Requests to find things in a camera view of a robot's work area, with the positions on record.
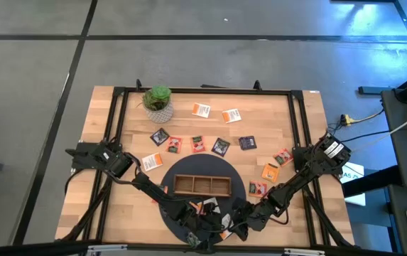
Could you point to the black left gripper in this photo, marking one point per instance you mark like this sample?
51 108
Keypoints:
199 218

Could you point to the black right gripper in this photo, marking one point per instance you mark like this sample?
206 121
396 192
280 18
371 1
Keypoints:
258 213

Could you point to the wooden three-slot tray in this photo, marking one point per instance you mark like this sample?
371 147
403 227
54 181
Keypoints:
183 185

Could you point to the red strawberry tea bag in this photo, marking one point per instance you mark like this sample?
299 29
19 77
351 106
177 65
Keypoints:
198 144
174 145

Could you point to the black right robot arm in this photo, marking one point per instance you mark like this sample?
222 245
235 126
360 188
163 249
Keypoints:
295 179

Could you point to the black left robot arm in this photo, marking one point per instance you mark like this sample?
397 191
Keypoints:
153 186

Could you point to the round dark woven placemat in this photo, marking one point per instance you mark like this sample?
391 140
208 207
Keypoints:
203 167

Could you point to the white paper sign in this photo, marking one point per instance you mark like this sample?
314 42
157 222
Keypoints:
356 170

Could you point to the black desk leg beam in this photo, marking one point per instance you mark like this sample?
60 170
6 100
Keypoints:
370 182

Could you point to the potted green succulent plant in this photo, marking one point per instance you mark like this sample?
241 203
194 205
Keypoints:
157 97

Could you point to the dark grey desk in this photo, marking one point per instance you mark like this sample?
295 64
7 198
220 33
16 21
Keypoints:
402 149

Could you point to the black horizontal beam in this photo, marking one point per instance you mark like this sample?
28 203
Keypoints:
29 247

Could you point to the black flat floor bar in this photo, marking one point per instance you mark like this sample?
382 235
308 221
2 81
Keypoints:
373 90

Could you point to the silver metal bracket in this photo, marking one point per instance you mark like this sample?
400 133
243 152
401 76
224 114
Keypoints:
304 252
107 247

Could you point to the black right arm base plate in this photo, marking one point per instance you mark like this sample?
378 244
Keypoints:
299 156

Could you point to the black aluminium table frame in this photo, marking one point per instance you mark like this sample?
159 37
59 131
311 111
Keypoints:
224 91

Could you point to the black frame clamp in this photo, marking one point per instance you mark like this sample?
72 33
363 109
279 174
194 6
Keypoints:
138 84
257 85

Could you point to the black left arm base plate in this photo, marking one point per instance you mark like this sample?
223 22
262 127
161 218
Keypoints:
82 145

